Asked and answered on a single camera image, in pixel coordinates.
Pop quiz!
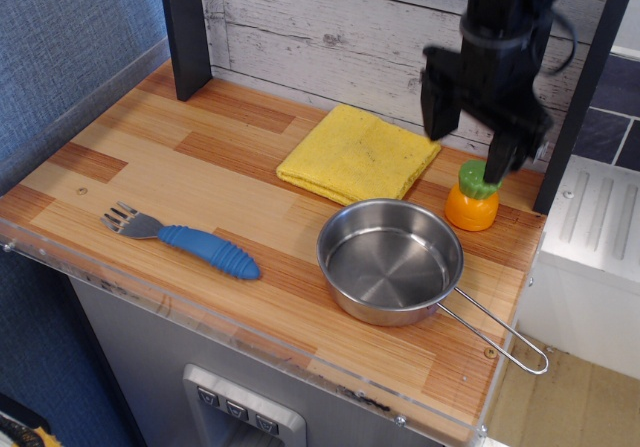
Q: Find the dark frame post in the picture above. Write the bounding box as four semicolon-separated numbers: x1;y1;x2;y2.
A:
532;0;630;215
162;0;212;101

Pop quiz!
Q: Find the stainless steel pan wire handle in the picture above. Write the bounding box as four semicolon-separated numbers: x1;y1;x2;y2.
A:
316;199;550;375

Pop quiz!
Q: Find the white ribbed side unit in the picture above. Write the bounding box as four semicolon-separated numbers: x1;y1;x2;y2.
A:
518;156;639;377

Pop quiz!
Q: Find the blue handled metal fork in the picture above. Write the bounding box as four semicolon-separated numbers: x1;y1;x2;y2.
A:
101;201;261;280

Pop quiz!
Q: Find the dark left frame post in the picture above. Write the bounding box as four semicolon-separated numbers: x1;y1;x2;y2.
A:
162;0;212;101

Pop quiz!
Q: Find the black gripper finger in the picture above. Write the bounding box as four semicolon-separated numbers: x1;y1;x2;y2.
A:
483;130;531;184
421;74;461;141

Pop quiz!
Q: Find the orange toy carrot green top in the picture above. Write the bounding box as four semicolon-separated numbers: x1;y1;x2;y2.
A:
444;160;502;232

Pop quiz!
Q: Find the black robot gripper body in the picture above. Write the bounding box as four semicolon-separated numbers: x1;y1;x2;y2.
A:
422;26;553;159

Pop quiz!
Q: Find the yellow black object floor corner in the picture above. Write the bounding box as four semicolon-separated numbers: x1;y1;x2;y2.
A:
1;416;62;447

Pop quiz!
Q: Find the yellow folded towel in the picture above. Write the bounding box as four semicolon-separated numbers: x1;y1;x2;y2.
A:
276;105;441;206

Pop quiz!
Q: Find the dark right frame post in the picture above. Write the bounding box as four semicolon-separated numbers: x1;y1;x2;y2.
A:
532;0;630;215

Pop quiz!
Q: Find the clear acrylic table edge guard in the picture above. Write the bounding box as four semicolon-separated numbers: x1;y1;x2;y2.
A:
1;220;489;446

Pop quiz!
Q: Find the silver dispenser button panel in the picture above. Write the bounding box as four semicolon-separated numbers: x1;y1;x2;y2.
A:
182;364;307;446

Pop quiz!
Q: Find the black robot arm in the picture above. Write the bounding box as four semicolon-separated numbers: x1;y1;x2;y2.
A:
421;0;575;184

